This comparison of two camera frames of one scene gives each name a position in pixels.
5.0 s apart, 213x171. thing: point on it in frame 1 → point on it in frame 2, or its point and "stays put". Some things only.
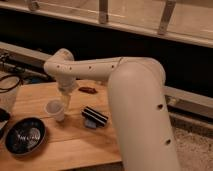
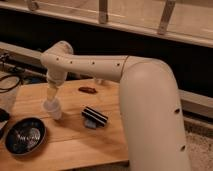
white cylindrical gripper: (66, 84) → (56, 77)
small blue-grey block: (90, 124) stays put
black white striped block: (94, 115) stays put
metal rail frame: (27, 64) stays put
